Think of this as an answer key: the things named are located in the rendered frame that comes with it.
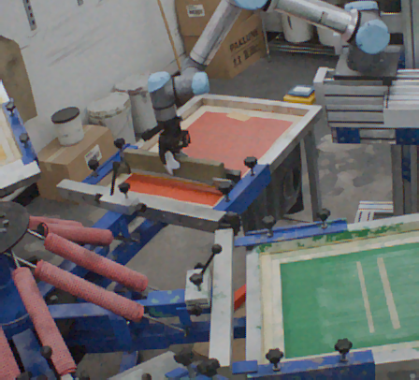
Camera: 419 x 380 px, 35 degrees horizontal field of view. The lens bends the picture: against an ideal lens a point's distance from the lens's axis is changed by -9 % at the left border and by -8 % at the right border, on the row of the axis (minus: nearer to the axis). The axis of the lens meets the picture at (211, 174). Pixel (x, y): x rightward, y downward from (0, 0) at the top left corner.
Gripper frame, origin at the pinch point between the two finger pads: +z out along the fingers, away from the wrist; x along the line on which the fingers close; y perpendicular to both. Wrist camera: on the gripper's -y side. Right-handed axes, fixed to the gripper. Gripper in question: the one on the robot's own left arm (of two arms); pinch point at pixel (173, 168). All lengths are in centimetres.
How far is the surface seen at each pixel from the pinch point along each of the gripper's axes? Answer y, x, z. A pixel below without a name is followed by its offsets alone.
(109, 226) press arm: 2.7, -38.7, -2.4
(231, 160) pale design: 10.8, 19.0, 6.2
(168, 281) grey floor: -60, 44, 101
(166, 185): -3.1, -2.2, 6.1
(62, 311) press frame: 13, -76, 0
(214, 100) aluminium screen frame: -19, 57, 4
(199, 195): 12.0, -3.9, 6.2
